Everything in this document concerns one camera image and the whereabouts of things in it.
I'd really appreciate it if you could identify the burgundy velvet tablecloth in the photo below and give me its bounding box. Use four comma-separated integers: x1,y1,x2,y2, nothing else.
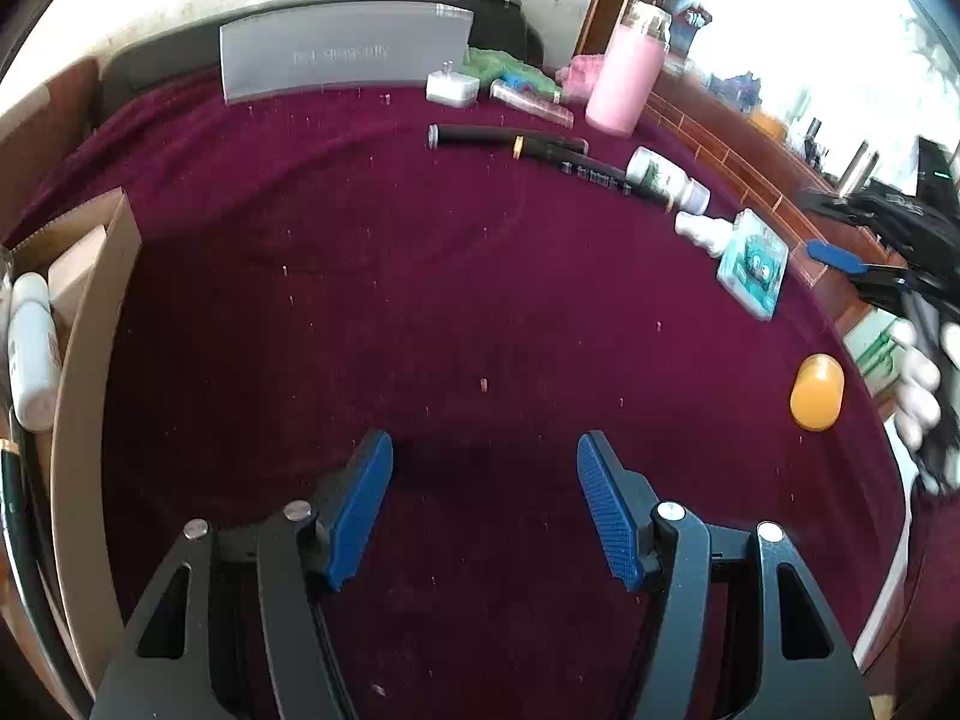
7,67,912,720

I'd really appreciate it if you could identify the brown carton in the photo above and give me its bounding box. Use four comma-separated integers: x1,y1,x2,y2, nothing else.
46,223,113,331

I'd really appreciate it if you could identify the person's right hand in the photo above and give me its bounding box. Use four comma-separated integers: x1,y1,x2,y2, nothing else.
889,315,960,452

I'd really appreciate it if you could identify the black marker silver cap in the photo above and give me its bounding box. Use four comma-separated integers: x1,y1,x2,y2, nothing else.
426,124,526,152

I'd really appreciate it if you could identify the black pen gold trim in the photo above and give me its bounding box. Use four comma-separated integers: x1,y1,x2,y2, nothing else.
0,435,46,691

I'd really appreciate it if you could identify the pink cloth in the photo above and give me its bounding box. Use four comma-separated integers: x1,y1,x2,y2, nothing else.
556,54,607,102

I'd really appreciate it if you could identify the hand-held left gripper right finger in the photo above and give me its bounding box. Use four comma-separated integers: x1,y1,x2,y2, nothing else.
576,430,875,720

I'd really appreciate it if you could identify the white bottle green label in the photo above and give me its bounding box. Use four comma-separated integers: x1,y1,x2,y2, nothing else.
625,146,712,215

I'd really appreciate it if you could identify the pink thermos bottle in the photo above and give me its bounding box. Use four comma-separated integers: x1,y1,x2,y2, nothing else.
583,1,672,137

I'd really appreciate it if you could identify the clear plastic tube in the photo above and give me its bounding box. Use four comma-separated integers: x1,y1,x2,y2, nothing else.
489,81,575,128

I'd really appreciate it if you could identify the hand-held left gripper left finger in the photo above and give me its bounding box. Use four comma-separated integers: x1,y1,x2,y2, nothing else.
90,430,395,720

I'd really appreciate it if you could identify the wooden brick-pattern headboard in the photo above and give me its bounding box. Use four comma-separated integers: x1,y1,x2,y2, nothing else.
641,86,905,308

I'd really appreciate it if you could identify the white charger plug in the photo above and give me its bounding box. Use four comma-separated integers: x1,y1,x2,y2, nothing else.
425,64,481,109

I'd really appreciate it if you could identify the steel thermos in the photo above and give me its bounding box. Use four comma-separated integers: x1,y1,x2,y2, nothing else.
838,142,880,190

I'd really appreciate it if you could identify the white plastic bottle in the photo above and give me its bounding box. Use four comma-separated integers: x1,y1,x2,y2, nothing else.
10,271,52,310
6,302,62,434

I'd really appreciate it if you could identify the white green printed box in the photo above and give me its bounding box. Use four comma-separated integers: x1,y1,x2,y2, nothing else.
844,311,912,398

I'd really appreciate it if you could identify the black marker olive cap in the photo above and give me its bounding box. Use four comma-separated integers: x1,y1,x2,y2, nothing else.
559,154,676,212

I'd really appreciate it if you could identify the cardboard box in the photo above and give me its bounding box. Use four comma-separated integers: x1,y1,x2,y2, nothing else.
0,187,145,720

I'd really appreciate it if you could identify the yellow jar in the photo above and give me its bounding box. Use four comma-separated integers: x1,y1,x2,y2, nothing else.
789,352,846,432

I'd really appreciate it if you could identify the teal cartoon tissue pack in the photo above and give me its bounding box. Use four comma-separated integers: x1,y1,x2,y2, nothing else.
715,208,791,322

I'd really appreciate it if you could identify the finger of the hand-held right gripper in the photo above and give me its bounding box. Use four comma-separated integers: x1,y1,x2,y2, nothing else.
804,238,950,310
796,187,893,230

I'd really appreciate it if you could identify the green cloth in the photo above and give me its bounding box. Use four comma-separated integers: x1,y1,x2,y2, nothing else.
465,46,563,100

